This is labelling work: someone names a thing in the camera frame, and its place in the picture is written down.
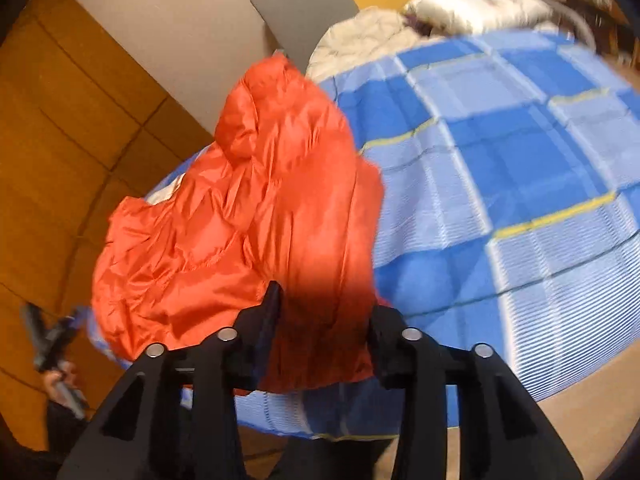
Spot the orange puffer jacket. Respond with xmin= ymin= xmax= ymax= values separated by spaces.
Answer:
xmin=91 ymin=55 xmax=386 ymax=396

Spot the bed with blue checked sheet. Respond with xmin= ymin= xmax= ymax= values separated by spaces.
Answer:
xmin=87 ymin=30 xmax=640 ymax=443

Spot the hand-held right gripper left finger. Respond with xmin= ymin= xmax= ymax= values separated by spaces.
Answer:
xmin=57 ymin=280 xmax=284 ymax=480

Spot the person's left hand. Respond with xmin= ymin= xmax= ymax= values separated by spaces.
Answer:
xmin=42 ymin=361 xmax=82 ymax=397

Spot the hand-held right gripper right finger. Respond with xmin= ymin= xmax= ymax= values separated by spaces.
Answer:
xmin=367 ymin=305 xmax=583 ymax=480

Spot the grey yellow blue headboard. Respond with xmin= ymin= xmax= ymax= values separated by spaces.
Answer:
xmin=250 ymin=0 xmax=501 ymax=63

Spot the person's left forearm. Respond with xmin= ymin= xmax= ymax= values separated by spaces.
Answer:
xmin=0 ymin=395 xmax=90 ymax=480

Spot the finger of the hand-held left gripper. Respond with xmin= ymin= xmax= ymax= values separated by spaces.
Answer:
xmin=20 ymin=302 xmax=53 ymax=368
xmin=47 ymin=306 xmax=85 ymax=361

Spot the grey bed rail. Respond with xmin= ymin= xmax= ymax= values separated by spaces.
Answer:
xmin=547 ymin=0 xmax=598 ymax=48

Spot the wooden wardrobe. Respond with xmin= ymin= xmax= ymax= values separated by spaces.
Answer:
xmin=0 ymin=0 xmax=216 ymax=453

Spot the white quilted jacket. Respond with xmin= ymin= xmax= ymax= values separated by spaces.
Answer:
xmin=305 ymin=7 xmax=426 ymax=82

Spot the white printed pillow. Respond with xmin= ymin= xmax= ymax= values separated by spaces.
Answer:
xmin=402 ymin=0 xmax=556 ymax=37

